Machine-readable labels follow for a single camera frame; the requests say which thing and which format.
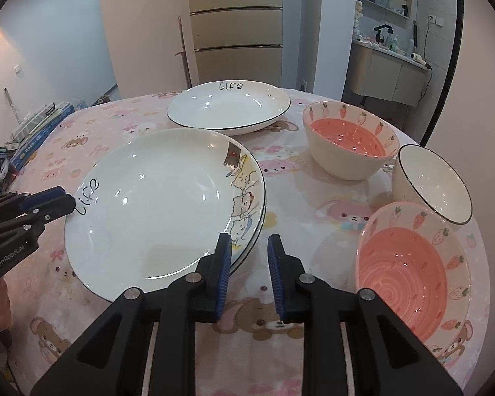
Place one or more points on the white wall switch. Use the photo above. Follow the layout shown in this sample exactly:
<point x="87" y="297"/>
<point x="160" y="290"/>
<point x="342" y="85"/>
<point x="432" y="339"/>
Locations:
<point x="19" y="70"/>

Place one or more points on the white plate black rim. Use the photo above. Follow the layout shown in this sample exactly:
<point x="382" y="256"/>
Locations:
<point x="227" y="107"/>
<point x="265" y="203"/>

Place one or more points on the pink cartoon print tablecloth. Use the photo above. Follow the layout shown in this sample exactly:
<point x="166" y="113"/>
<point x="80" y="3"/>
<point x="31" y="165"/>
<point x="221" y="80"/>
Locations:
<point x="297" y="198"/>

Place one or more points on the pink strawberry print bowl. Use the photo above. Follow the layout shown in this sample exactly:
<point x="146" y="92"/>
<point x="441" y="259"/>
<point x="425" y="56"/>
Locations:
<point x="404" y="276"/>
<point x="342" y="161"/>

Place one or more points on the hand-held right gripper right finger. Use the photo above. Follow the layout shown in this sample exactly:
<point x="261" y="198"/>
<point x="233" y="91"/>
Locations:
<point x="277" y="280"/>

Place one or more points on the white plate with cat print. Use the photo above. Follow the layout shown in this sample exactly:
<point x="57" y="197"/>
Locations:
<point x="156" y="214"/>

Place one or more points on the clear plastic box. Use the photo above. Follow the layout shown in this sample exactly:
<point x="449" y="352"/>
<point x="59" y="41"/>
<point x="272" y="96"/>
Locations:
<point x="37" y="117"/>

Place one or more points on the white bowl black rim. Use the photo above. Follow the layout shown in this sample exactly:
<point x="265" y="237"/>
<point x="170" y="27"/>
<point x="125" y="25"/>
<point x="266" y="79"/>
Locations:
<point x="429" y="181"/>

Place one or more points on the black door frame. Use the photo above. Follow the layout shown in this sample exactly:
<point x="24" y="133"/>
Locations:
<point x="458" y="29"/>

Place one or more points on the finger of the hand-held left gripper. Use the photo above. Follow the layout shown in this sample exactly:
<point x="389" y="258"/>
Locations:
<point x="45" y="196"/>
<point x="60" y="207"/>

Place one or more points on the white hair dryer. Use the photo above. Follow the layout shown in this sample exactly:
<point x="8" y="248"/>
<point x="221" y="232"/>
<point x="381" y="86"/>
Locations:
<point x="420" y="60"/>

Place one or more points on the black faucet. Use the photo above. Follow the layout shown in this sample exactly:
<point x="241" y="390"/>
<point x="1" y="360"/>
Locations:
<point x="382" y="33"/>

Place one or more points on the white wall outlet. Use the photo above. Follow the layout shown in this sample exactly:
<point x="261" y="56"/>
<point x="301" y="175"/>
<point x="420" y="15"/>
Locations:
<point x="436" y="20"/>

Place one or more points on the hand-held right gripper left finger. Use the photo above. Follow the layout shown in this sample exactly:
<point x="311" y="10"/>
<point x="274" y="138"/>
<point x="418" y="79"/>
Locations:
<point x="222" y="280"/>

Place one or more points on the beige bathroom vanity cabinet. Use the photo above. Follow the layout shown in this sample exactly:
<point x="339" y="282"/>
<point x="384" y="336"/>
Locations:
<point x="379" y="74"/>

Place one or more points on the beige refrigerator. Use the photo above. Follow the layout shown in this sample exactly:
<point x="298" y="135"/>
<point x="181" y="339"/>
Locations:
<point x="235" y="29"/>

